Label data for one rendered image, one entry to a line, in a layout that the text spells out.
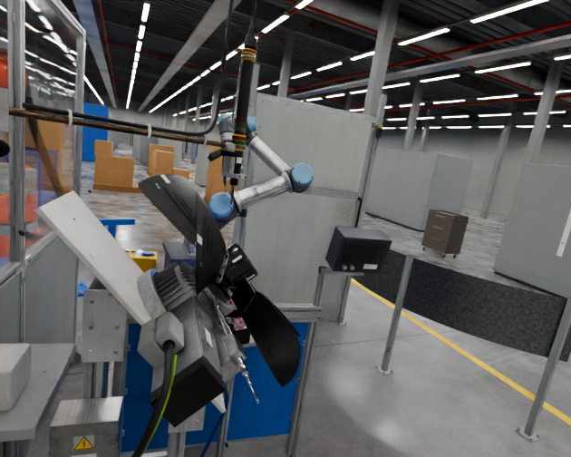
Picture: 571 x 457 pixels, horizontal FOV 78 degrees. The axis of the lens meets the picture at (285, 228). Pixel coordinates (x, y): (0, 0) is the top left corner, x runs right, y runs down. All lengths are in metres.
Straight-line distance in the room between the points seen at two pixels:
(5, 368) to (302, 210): 2.48
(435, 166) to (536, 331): 8.31
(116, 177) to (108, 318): 9.32
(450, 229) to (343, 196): 4.71
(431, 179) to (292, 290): 7.93
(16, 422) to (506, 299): 2.50
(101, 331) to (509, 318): 2.38
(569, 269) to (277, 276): 5.00
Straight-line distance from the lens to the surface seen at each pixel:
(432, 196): 10.86
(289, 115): 3.02
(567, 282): 7.03
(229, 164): 1.07
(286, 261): 3.20
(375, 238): 1.69
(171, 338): 0.78
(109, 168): 10.25
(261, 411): 1.98
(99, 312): 1.02
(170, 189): 1.10
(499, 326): 2.76
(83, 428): 1.10
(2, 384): 1.09
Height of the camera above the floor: 1.54
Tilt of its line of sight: 12 degrees down
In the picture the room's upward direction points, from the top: 9 degrees clockwise
